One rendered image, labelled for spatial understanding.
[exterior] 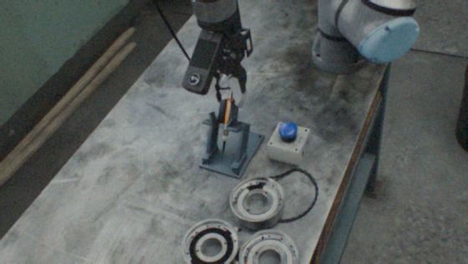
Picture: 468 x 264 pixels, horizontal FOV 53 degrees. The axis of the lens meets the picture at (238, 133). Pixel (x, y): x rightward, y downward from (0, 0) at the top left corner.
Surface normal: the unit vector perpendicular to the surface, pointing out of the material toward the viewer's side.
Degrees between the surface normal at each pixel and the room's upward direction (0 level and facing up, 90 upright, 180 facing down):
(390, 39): 97
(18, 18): 90
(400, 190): 0
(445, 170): 0
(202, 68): 31
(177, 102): 0
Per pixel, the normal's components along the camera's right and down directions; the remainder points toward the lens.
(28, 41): 0.90, 0.23
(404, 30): 0.36, 0.73
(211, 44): -0.31, -0.21
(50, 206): -0.14, -0.67
